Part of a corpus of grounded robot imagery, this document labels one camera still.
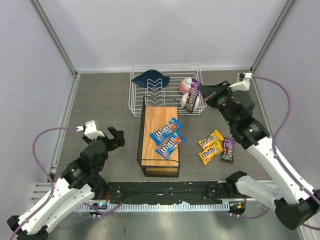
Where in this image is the blue candy bag long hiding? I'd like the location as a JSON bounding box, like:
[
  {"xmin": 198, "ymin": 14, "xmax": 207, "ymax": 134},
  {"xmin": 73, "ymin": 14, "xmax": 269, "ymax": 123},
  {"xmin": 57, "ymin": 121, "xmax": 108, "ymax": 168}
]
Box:
[{"xmin": 149, "ymin": 117, "xmax": 183, "ymax": 146}]

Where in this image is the blue candy bag short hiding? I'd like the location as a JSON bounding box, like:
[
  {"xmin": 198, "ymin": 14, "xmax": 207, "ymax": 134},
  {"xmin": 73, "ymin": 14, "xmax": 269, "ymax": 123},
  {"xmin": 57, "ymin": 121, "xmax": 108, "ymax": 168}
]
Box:
[{"xmin": 155, "ymin": 130, "xmax": 186, "ymax": 159}]

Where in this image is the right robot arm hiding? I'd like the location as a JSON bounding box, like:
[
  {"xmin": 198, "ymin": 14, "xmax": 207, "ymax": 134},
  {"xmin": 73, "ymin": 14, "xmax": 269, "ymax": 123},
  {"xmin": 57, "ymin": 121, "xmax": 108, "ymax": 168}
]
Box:
[{"xmin": 199, "ymin": 81, "xmax": 320, "ymax": 230}]

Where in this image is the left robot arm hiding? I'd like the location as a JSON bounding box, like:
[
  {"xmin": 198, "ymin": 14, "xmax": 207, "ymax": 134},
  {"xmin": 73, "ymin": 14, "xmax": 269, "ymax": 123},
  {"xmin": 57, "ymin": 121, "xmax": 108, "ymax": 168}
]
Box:
[{"xmin": 7, "ymin": 120, "xmax": 125, "ymax": 240}]

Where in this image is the yellow candy bag upper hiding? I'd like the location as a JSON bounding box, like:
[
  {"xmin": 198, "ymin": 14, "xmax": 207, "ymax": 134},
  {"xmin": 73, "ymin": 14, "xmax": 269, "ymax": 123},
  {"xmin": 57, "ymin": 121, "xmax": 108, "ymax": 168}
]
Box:
[{"xmin": 198, "ymin": 130, "xmax": 224, "ymax": 150}]

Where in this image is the yellow candy bag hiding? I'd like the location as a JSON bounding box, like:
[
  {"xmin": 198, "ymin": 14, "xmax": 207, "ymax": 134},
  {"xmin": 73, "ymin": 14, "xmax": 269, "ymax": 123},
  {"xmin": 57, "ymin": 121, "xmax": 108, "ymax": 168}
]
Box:
[
  {"xmin": 198, "ymin": 130, "xmax": 224, "ymax": 150},
  {"xmin": 198, "ymin": 140, "xmax": 223, "ymax": 165}
]

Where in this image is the purple brown candy bag lower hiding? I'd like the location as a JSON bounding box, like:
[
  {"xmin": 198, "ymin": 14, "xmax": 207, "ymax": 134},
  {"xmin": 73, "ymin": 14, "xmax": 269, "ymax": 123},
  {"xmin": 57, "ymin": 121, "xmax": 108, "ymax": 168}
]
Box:
[{"xmin": 221, "ymin": 138, "xmax": 236, "ymax": 163}]

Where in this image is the yellow candy bag lower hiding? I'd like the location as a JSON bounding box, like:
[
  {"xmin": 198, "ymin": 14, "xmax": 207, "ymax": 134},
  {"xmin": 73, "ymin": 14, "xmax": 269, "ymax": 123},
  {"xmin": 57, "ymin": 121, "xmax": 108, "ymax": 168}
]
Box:
[{"xmin": 198, "ymin": 140, "xmax": 223, "ymax": 165}]

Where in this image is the pink patterned bowl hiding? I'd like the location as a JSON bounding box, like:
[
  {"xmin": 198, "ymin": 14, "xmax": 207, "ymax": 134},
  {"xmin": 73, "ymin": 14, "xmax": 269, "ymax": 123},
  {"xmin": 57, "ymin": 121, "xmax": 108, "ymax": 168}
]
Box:
[{"xmin": 178, "ymin": 77, "xmax": 193, "ymax": 94}]

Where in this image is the white bowl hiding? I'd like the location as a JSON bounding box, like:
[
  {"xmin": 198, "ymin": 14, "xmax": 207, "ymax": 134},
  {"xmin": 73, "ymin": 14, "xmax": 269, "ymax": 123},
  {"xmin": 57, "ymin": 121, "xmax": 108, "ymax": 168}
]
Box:
[{"xmin": 180, "ymin": 93, "xmax": 201, "ymax": 110}]

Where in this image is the dark blue leaf plate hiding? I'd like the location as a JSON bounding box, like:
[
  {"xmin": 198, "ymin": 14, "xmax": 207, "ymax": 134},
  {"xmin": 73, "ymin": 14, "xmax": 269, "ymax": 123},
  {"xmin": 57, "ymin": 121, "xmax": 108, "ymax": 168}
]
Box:
[{"xmin": 131, "ymin": 69, "xmax": 170, "ymax": 91}]

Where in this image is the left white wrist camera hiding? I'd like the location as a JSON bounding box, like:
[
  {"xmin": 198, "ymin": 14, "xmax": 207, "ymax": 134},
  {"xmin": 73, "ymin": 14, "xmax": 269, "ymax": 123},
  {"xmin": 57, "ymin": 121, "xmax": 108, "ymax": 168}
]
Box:
[{"xmin": 76, "ymin": 120, "xmax": 105, "ymax": 140}]

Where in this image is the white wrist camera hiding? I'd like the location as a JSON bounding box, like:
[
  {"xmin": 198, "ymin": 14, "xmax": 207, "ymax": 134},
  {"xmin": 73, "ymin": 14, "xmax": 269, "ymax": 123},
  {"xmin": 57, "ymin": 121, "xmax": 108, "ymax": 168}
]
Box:
[
  {"xmin": 229, "ymin": 72, "xmax": 253, "ymax": 92},
  {"xmin": 76, "ymin": 120, "xmax": 105, "ymax": 140}
]

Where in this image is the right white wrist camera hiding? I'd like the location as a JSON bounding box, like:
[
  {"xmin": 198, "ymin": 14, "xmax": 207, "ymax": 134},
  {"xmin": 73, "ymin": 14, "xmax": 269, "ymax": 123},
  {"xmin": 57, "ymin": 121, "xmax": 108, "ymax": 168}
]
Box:
[{"xmin": 229, "ymin": 72, "xmax": 253, "ymax": 92}]

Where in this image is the white wire dish rack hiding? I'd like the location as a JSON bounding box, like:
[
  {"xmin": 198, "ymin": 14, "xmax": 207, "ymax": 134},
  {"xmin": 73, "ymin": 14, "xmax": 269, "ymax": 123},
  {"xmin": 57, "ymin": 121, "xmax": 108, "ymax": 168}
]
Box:
[{"xmin": 128, "ymin": 63, "xmax": 203, "ymax": 117}]

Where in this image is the black wire wooden shelf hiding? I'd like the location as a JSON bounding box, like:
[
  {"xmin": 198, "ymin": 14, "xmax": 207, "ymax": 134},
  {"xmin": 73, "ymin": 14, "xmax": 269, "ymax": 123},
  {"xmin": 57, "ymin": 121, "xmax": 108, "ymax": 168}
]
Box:
[{"xmin": 136, "ymin": 96, "xmax": 181, "ymax": 178}]

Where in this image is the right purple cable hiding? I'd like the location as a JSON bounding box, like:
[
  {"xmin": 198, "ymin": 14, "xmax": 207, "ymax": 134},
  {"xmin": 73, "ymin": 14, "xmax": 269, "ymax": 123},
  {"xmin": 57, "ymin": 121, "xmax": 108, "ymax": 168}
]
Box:
[{"xmin": 229, "ymin": 76, "xmax": 320, "ymax": 231}]

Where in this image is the purple cable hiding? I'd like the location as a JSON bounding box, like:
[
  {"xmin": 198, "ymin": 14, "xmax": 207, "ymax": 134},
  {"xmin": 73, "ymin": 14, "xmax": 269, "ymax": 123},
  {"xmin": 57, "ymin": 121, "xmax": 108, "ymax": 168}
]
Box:
[
  {"xmin": 229, "ymin": 76, "xmax": 320, "ymax": 231},
  {"xmin": 9, "ymin": 126, "xmax": 123, "ymax": 240}
]

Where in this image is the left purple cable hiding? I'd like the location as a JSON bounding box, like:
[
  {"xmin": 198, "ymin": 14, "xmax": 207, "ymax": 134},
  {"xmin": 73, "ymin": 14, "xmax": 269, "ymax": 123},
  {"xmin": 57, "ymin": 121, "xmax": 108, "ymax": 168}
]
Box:
[{"xmin": 9, "ymin": 126, "xmax": 123, "ymax": 240}]

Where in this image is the white cable duct strip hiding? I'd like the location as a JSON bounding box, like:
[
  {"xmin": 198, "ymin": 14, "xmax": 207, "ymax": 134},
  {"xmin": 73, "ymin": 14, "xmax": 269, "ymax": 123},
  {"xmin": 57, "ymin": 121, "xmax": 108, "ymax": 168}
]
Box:
[{"xmin": 74, "ymin": 202, "xmax": 231, "ymax": 212}]

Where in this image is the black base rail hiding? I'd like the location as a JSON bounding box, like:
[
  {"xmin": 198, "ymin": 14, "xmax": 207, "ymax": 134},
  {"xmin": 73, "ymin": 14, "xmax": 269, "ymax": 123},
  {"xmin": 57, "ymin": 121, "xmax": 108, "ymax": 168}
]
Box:
[{"xmin": 108, "ymin": 181, "xmax": 245, "ymax": 205}]

